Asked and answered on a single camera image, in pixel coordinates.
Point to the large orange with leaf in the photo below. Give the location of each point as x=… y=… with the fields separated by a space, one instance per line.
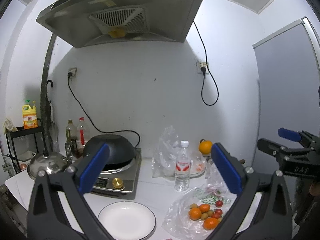
x=205 y=146

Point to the black wok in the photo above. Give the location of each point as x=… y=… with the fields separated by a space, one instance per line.
x=121 y=151

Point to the white round plate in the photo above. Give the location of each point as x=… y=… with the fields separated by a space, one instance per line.
x=128 y=220

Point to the white plate with bag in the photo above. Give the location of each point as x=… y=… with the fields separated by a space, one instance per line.
x=197 y=170

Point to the left wall socket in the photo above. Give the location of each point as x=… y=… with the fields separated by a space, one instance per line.
x=72 y=72

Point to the steel range hood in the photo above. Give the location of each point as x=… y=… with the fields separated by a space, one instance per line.
x=83 y=23

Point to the mandarin orange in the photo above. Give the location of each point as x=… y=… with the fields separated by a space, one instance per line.
x=204 y=208
x=194 y=214
x=210 y=223

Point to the stainless induction cooker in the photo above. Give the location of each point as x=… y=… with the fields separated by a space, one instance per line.
x=120 y=183

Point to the steel pot lid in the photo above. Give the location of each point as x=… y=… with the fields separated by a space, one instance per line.
x=51 y=162

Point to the clear water bottle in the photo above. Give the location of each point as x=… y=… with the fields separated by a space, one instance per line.
x=183 y=166

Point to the cooking oil bottle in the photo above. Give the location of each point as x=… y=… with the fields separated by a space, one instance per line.
x=71 y=135

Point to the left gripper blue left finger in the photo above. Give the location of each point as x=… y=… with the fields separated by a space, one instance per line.
x=90 y=168

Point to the crumpled clear plastic bag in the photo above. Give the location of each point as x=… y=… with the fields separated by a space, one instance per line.
x=215 y=181

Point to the black umbrella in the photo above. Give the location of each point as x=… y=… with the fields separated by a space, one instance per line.
x=52 y=130

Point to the wall socket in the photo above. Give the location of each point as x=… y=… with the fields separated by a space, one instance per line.
x=72 y=72
x=202 y=67

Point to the yellow cherry tomato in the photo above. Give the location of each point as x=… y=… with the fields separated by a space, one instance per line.
x=193 y=206
x=204 y=216
x=210 y=213

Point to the red label sauce bottle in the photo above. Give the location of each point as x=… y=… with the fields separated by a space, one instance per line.
x=83 y=133

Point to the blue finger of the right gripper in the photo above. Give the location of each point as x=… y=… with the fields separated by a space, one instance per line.
x=269 y=147
x=289 y=134

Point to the red cherry tomato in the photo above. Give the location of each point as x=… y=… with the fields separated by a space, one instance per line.
x=219 y=203
x=216 y=216
x=219 y=211

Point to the right wall socket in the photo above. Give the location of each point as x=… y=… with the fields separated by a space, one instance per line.
x=202 y=67

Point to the yellow detergent bottle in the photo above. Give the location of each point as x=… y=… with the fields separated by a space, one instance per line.
x=29 y=115

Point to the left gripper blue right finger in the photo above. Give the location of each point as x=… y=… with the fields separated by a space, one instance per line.
x=229 y=167

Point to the grey refrigerator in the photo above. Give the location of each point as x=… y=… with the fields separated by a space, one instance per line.
x=288 y=79

